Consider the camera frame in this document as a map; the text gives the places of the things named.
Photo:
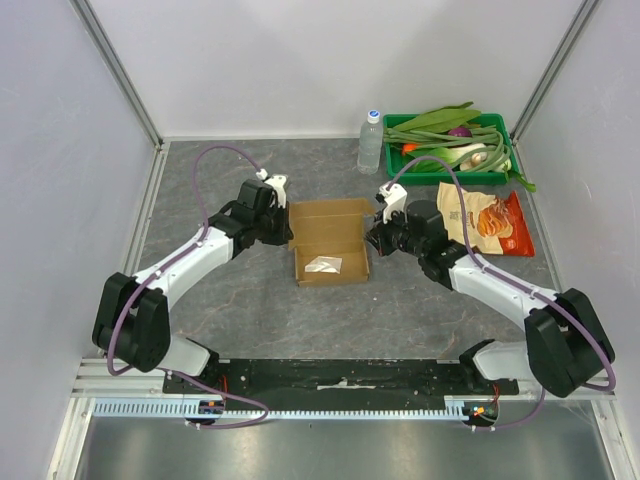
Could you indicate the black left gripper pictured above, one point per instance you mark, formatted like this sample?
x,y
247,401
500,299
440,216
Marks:
x,y
285,234

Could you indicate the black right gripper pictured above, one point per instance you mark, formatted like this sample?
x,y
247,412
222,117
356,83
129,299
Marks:
x,y
378,238

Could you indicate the brown cardboard paper box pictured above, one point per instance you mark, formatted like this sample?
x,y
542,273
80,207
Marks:
x,y
335,228

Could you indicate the small white paper scrap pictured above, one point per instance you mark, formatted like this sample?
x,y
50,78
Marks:
x,y
324,264

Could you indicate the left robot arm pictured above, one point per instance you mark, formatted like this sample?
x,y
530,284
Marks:
x,y
133,319

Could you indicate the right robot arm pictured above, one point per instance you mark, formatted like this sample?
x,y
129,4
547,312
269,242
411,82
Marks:
x,y
564,345

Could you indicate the orange carrot piece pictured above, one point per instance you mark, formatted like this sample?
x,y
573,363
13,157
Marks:
x,y
408,148

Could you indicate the clear plastic water bottle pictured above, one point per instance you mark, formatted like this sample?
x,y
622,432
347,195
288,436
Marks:
x,y
370,143

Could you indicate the red beige snack bag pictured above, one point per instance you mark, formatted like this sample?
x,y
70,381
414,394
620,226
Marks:
x,y
495,226

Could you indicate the brown mushroom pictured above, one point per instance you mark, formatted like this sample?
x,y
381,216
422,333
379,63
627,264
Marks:
x,y
478,158

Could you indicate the green leafy vegetable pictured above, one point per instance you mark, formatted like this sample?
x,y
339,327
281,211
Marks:
x,y
439,120

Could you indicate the purple red onion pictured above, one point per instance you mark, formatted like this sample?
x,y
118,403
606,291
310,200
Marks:
x,y
461,132

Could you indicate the green long beans bunch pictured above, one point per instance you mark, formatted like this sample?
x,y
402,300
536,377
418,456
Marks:
x,y
499,152

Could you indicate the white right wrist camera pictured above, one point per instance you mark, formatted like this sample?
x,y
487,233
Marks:
x,y
393,198

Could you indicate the slotted grey cable duct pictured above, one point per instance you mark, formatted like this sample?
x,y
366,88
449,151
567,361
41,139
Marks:
x,y
200,410

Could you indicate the left aluminium frame post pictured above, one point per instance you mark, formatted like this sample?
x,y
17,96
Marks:
x,y
103,44

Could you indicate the aluminium frame post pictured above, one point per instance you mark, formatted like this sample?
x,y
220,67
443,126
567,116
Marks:
x,y
103,44
561,54

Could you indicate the right aluminium frame post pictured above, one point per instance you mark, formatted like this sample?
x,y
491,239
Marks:
x,y
561,54

